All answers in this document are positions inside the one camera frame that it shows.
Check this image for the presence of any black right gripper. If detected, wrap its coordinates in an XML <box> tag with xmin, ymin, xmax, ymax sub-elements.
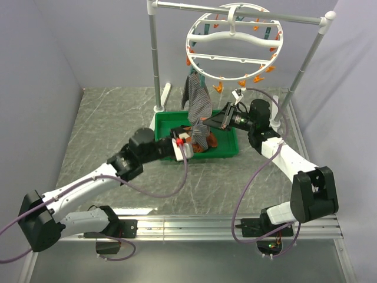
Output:
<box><xmin>203</xmin><ymin>103</ymin><xmax>256</xmax><ymax>133</ymax></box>

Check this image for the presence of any grey striped boxer underwear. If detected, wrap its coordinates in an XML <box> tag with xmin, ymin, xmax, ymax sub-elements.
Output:
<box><xmin>181</xmin><ymin>73</ymin><xmax>213</xmax><ymax>153</ymax></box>

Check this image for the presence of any teal clothes peg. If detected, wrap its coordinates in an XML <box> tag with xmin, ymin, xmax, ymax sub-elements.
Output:
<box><xmin>199</xmin><ymin>75</ymin><xmax>206</xmax><ymax>88</ymax></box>
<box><xmin>190</xmin><ymin>67</ymin><xmax>197</xmax><ymax>75</ymax></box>
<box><xmin>204</xmin><ymin>24</ymin><xmax>210</xmax><ymax>35</ymax></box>

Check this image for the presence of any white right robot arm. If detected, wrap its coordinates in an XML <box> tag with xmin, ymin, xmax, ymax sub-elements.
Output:
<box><xmin>203</xmin><ymin>99</ymin><xmax>339</xmax><ymax>236</ymax></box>

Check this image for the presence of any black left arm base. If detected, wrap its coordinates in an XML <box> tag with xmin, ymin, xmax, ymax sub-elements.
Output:
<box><xmin>84</xmin><ymin>219</ymin><xmax>138</xmax><ymax>239</ymax></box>

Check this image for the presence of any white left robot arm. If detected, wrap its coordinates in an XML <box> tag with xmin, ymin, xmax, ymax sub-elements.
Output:
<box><xmin>16</xmin><ymin>128</ymin><xmax>187</xmax><ymax>252</ymax></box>

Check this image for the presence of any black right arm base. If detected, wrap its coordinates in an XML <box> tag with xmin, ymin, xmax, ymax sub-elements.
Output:
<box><xmin>235</xmin><ymin>218</ymin><xmax>284</xmax><ymax>238</ymax></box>

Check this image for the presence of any orange white underwear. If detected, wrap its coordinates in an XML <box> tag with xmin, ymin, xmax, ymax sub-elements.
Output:
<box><xmin>183</xmin><ymin>126</ymin><xmax>218</xmax><ymax>153</ymax></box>

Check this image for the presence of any white round clip hanger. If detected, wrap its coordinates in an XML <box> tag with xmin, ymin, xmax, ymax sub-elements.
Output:
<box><xmin>186</xmin><ymin>3</ymin><xmax>283</xmax><ymax>81</ymax></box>

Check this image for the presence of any green plastic tray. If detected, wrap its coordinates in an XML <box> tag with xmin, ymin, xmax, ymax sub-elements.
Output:
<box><xmin>154</xmin><ymin>111</ymin><xmax>239</xmax><ymax>160</ymax></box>

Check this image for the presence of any white grey drying rack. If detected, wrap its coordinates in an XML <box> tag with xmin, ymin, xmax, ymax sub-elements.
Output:
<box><xmin>147</xmin><ymin>1</ymin><xmax>336</xmax><ymax>129</ymax></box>

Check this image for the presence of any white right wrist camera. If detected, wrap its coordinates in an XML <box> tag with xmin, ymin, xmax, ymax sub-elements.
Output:
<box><xmin>232</xmin><ymin>89</ymin><xmax>244</xmax><ymax>105</ymax></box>

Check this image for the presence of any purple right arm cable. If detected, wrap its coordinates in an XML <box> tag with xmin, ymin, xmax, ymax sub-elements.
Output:
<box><xmin>231</xmin><ymin>87</ymin><xmax>302</xmax><ymax>259</ymax></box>

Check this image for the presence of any aluminium mounting rail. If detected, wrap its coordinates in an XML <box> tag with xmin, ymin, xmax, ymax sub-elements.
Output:
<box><xmin>58</xmin><ymin>214</ymin><xmax>344</xmax><ymax>242</ymax></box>

